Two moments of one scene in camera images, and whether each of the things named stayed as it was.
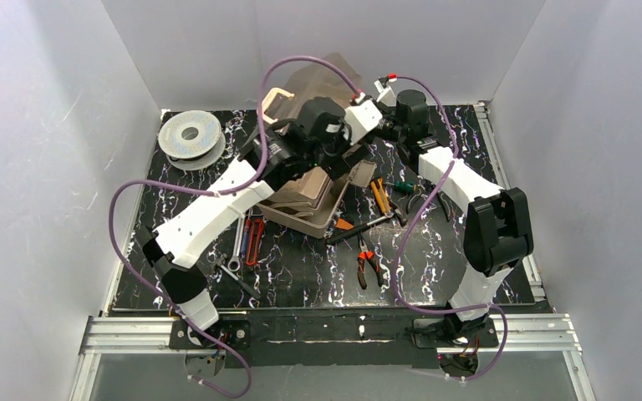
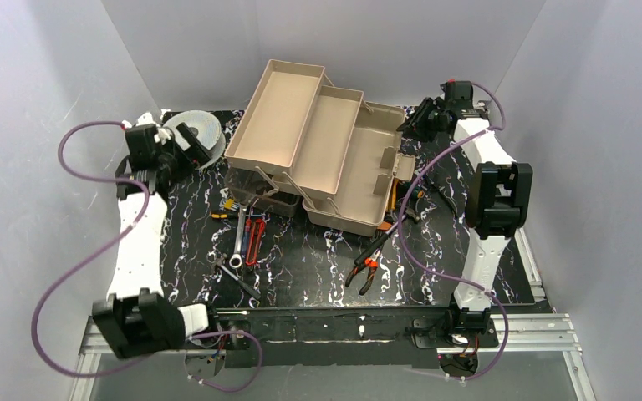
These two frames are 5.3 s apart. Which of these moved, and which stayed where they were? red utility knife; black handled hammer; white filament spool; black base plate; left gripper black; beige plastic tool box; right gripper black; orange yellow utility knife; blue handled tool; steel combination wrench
Moved: right gripper black; orange yellow utility knife; left gripper black; black handled hammer; beige plastic tool box
Stayed: blue handled tool; black base plate; steel combination wrench; white filament spool; red utility knife
